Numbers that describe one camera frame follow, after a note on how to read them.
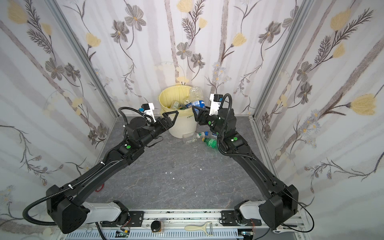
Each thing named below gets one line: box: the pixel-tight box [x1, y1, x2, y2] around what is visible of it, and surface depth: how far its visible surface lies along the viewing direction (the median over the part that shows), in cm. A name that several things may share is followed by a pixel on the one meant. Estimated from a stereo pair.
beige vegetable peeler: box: [184, 221, 213, 236], surface depth 73 cm
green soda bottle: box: [202, 137, 218, 150], surface depth 102 cm
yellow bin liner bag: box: [157, 84, 194, 116], surface depth 103 cm
